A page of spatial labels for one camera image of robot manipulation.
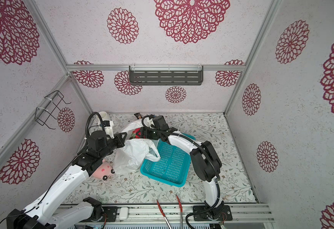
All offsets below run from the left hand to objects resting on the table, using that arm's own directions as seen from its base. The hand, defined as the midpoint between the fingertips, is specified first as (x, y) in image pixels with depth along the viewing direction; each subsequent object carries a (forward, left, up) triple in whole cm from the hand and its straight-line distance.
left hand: (126, 135), depth 77 cm
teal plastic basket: (-8, -26, -24) cm, 36 cm away
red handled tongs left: (-31, -18, -26) cm, 44 cm away
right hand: (+8, -6, -7) cm, 12 cm away
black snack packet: (+36, +1, -21) cm, 42 cm away
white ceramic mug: (+33, +28, -17) cm, 47 cm away
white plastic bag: (-11, -4, -2) cm, 12 cm away
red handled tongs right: (-29, -29, -25) cm, 48 cm away
